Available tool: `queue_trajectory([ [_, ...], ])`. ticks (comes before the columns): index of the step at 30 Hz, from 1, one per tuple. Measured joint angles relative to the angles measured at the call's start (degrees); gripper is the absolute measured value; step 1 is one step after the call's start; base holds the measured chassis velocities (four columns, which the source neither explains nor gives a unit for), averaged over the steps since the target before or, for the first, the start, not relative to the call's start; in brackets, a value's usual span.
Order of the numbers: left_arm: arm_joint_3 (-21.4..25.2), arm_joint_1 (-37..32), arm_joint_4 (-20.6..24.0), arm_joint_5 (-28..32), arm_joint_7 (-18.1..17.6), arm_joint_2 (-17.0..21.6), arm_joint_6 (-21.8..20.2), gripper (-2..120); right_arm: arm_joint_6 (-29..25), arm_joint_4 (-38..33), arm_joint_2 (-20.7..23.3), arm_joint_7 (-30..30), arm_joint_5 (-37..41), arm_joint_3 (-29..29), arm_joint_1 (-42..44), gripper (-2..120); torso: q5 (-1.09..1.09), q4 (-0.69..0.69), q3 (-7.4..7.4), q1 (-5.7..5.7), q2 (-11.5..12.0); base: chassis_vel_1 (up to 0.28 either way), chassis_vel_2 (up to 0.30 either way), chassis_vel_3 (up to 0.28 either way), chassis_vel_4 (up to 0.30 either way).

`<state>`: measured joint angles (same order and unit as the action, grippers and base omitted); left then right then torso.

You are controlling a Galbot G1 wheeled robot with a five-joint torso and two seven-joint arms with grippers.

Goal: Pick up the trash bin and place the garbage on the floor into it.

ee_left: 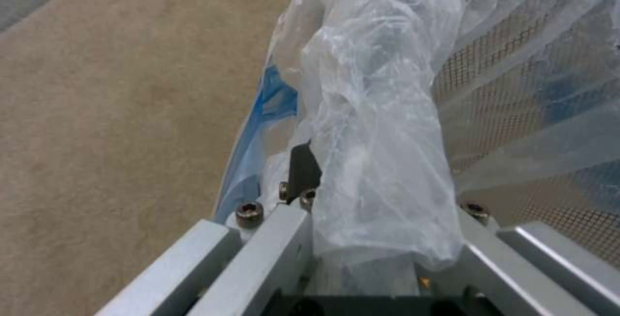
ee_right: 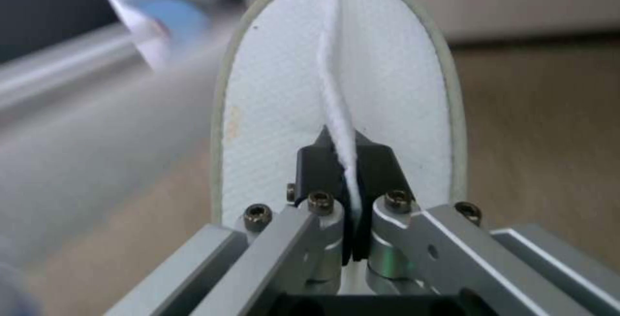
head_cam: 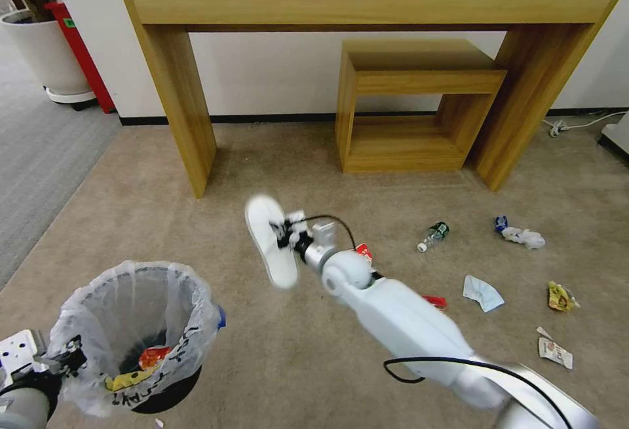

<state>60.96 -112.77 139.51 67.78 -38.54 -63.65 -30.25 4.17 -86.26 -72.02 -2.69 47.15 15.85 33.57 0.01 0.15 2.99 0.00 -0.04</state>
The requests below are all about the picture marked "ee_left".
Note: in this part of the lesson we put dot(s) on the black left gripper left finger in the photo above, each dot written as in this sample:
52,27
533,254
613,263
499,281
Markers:
252,258

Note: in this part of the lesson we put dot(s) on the beige carpet rug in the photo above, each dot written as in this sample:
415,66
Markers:
131,112

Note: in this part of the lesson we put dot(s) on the clear plastic bin liner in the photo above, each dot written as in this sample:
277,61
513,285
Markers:
382,112

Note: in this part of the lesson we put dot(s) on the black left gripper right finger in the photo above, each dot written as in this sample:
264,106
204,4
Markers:
523,268

